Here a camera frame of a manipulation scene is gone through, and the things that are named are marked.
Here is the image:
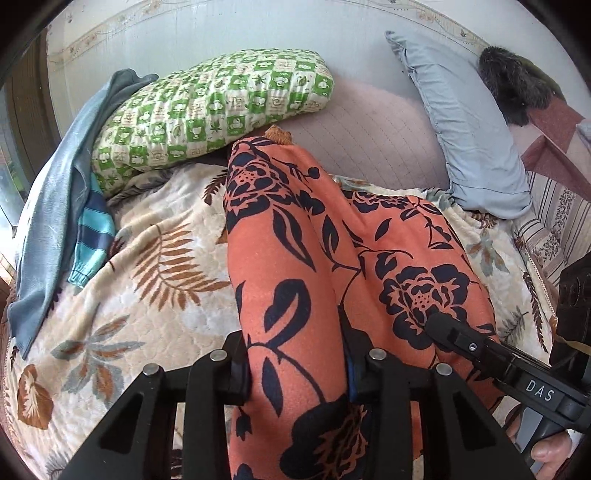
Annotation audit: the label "striped floral sheet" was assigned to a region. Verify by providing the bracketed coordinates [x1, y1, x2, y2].
[512, 175, 591, 289]

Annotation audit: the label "maroon cloth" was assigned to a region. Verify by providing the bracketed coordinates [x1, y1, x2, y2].
[521, 98, 591, 201]

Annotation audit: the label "person's right hand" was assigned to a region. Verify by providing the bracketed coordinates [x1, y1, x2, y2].
[505, 408, 583, 479]

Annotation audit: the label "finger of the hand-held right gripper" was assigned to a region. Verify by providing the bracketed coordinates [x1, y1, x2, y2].
[424, 313, 503, 370]

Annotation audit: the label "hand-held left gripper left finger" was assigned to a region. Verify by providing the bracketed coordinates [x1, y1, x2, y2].
[60, 330, 254, 480]

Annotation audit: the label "dark wooden window frame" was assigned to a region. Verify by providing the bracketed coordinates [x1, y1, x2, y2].
[0, 41, 52, 289]

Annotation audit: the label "pink quilted pad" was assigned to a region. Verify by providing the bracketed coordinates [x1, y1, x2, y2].
[268, 76, 455, 192]

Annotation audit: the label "teal striped garment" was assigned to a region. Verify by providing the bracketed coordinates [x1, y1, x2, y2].
[68, 174, 117, 289]

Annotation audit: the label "green patterned pillow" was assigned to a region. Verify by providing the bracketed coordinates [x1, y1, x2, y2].
[91, 47, 336, 197]

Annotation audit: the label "orange floral pants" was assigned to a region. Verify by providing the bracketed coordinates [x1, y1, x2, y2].
[224, 124, 505, 480]

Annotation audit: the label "light blue ruffled pillow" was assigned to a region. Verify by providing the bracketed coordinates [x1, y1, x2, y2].
[385, 30, 535, 220]

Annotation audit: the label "light blue knit sweater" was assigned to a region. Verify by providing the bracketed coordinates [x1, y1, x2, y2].
[8, 68, 155, 361]

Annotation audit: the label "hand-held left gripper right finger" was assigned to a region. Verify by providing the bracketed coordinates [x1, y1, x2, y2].
[341, 318, 533, 480]

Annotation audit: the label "cream leaf-print blanket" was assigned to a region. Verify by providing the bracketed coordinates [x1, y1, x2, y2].
[9, 161, 561, 480]

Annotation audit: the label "fur-trimmed dark coat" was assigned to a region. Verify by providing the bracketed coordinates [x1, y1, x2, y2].
[478, 45, 571, 128]

